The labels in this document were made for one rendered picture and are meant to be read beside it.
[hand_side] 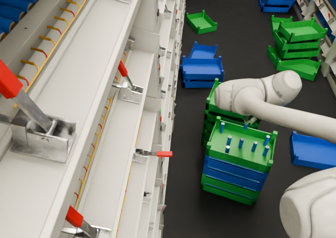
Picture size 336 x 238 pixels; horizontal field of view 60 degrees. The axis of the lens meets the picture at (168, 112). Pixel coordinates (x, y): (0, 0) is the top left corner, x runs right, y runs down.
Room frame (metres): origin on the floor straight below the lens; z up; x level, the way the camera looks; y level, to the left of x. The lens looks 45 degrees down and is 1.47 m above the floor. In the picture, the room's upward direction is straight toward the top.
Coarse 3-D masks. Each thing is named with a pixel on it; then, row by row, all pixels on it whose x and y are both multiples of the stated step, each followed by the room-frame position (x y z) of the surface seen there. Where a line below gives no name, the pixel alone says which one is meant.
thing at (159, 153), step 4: (140, 152) 0.40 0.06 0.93; (144, 152) 0.41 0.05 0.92; (148, 152) 0.41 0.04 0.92; (152, 152) 0.41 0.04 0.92; (156, 152) 0.40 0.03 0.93; (160, 152) 0.40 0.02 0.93; (164, 152) 0.40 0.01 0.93; (168, 152) 0.40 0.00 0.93; (160, 156) 0.40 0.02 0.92; (164, 156) 0.40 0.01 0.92; (168, 156) 0.39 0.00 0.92
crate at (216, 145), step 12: (216, 120) 1.01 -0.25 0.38; (216, 132) 0.98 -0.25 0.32; (228, 132) 0.98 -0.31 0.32; (240, 132) 0.98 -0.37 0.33; (252, 132) 0.96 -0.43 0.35; (264, 132) 0.94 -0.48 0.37; (276, 132) 0.92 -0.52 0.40; (216, 144) 0.90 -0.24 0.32; (252, 144) 0.90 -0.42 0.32; (216, 156) 0.83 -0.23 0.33; (228, 156) 0.81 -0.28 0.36; (240, 156) 0.83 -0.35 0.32; (252, 156) 0.83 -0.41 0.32; (264, 156) 0.83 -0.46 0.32; (252, 168) 0.76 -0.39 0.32; (264, 168) 0.75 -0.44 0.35
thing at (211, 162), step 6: (204, 162) 0.84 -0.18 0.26; (210, 162) 0.83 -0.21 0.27; (216, 162) 0.82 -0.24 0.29; (222, 162) 0.82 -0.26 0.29; (222, 168) 0.81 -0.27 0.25; (228, 168) 0.80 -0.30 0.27; (234, 168) 0.79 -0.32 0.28; (240, 168) 0.78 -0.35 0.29; (240, 174) 0.78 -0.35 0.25; (246, 174) 0.77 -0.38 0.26; (252, 174) 0.76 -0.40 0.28; (258, 174) 0.75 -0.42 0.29; (264, 174) 0.74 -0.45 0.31; (258, 180) 0.75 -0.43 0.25; (264, 180) 0.74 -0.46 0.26
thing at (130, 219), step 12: (144, 108) 0.56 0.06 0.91; (156, 108) 0.56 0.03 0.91; (144, 120) 0.52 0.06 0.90; (144, 132) 0.48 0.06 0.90; (144, 144) 0.45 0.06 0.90; (132, 168) 0.37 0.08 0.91; (144, 168) 0.38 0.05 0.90; (132, 180) 0.34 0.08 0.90; (144, 180) 0.35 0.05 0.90; (132, 192) 0.32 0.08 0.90; (132, 204) 0.29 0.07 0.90; (132, 216) 0.26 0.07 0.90; (120, 228) 0.24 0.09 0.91; (132, 228) 0.24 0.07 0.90
